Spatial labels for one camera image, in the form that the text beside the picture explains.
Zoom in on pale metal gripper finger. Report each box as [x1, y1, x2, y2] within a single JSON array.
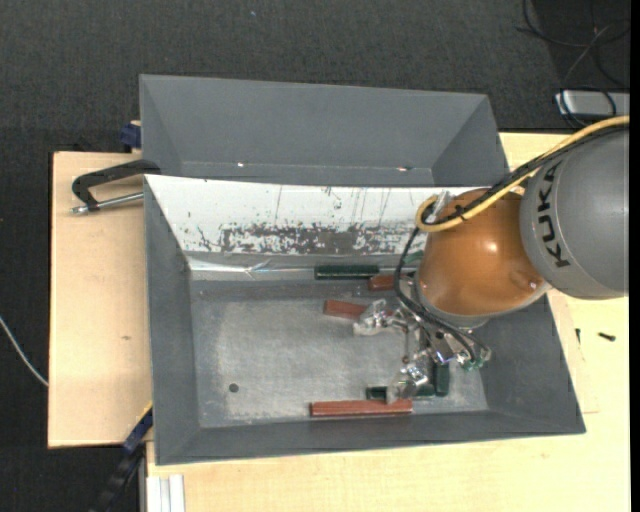
[[352, 298, 402, 337], [384, 363, 431, 405]]

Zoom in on dark green flat block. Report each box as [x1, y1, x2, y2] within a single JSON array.
[[432, 361, 452, 398], [314, 264, 381, 281], [365, 383, 435, 401]]

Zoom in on grey metal bin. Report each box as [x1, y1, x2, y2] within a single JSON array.
[[138, 73, 587, 466]]

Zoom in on pale wood flat board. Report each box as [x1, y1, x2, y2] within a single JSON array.
[[47, 150, 154, 450]]

